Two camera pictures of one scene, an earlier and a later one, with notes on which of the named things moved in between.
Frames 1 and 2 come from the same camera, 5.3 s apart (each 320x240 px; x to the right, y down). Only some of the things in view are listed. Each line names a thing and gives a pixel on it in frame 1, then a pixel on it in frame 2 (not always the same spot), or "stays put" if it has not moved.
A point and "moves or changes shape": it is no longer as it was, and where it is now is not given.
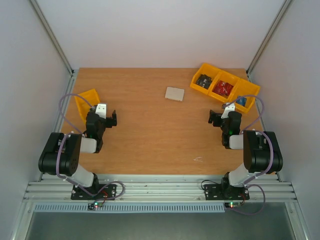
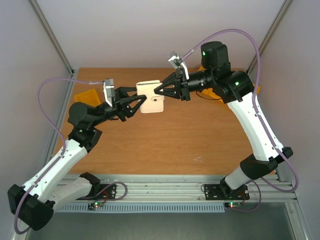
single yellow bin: [83, 106] stays put
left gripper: [114, 123] -> [120, 105]
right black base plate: [220, 192] stays put
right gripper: [216, 119] -> [182, 85]
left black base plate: [108, 193] stays put
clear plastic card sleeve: [175, 93] moves or changes shape
